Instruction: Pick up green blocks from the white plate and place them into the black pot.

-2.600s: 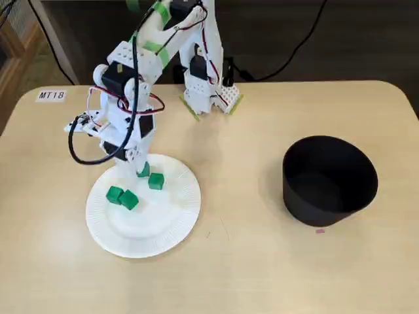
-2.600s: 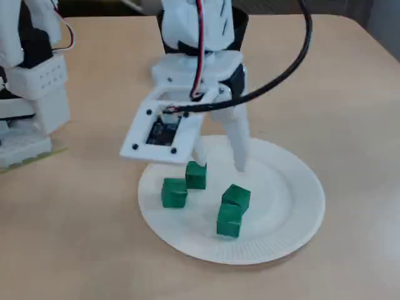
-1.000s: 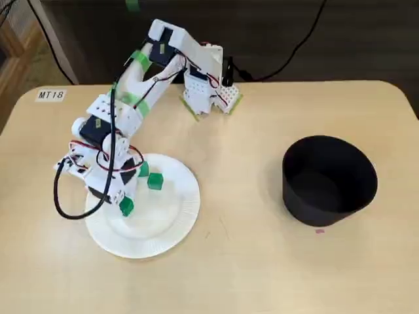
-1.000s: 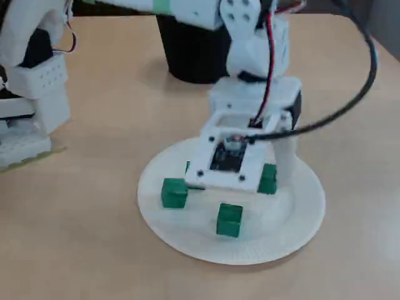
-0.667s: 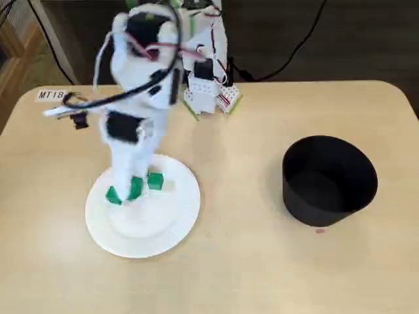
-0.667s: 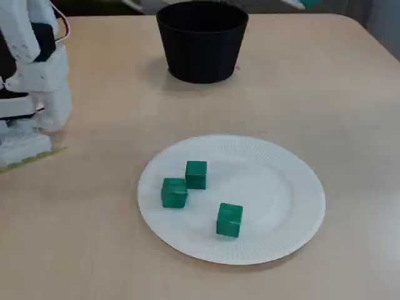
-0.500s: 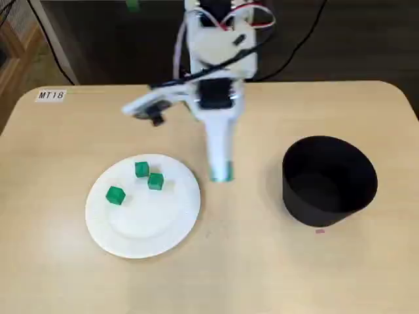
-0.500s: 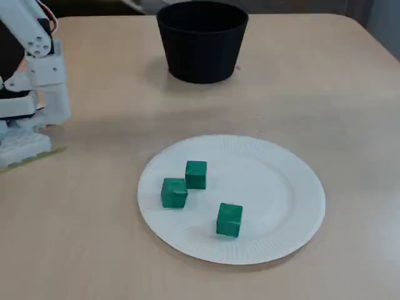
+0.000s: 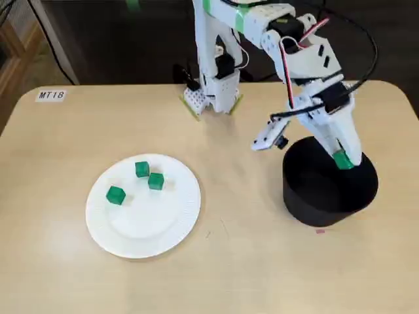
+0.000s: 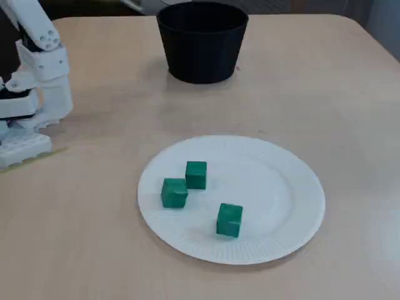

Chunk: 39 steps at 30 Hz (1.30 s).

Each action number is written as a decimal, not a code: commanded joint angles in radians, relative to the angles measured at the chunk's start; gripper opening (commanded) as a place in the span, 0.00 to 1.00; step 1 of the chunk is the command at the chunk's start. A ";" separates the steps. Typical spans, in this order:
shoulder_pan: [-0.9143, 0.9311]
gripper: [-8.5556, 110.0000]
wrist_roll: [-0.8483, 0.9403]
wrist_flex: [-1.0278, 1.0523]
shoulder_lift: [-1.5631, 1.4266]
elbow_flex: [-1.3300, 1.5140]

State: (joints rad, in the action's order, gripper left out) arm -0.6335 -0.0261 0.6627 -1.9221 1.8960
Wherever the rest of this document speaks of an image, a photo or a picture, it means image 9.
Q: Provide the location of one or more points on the white metal post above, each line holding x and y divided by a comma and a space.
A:
55, 42

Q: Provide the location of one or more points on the black pot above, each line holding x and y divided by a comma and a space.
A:
327, 202

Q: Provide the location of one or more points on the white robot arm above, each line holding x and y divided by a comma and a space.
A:
209, 49

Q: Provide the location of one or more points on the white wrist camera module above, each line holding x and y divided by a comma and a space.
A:
266, 137

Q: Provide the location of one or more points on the small pink sticker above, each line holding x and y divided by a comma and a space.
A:
320, 231

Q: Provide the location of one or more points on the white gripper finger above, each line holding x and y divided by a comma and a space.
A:
352, 137
322, 135

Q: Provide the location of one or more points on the white paper plate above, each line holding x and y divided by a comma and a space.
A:
144, 222

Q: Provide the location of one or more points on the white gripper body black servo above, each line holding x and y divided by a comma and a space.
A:
338, 127

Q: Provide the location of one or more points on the black table clamp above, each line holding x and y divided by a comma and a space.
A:
188, 78

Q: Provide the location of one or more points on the white MT18 label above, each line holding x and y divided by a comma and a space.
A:
50, 95

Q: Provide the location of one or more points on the green block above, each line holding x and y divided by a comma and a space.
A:
115, 195
342, 162
142, 170
156, 181

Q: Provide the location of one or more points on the wooden furniture frame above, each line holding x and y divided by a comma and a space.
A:
19, 65

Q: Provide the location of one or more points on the green tape piece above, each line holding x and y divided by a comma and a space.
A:
132, 4

